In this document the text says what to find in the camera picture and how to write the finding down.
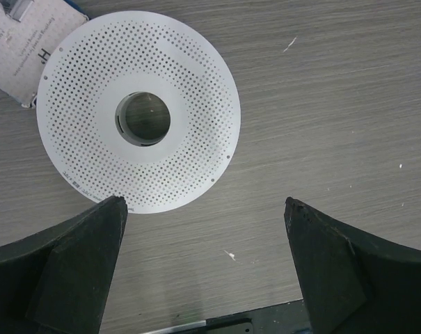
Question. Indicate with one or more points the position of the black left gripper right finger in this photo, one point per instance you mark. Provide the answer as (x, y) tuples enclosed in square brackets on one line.
[(352, 281)]

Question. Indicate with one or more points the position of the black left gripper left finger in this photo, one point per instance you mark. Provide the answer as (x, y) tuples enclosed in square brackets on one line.
[(58, 280)]

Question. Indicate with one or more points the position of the white perforated cable spool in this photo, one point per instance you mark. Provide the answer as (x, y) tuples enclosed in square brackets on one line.
[(139, 105)]

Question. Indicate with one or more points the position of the white blue razor package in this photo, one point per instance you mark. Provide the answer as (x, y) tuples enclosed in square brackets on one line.
[(30, 31)]

